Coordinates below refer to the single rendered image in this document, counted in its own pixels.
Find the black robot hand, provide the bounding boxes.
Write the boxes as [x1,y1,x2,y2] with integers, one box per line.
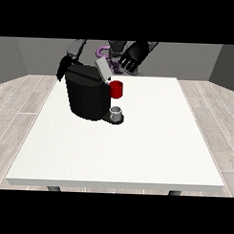
[55,53,78,83]
[117,41,152,74]

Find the pale grey machine lid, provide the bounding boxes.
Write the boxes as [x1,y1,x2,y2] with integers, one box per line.
[93,56,115,82]

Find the black coffee machine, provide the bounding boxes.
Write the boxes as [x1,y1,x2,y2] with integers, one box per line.
[62,63,126,125]

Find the red pod holder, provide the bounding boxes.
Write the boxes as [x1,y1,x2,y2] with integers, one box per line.
[108,79,124,100]

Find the grey robot trunk purple rings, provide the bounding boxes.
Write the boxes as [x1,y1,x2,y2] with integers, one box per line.
[95,40,145,76]

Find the small grey cup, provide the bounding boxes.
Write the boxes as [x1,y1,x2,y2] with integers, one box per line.
[108,105,124,122]

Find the dark table leg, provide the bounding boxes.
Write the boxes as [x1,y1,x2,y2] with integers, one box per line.
[167,189,183,197]
[46,185,62,193]

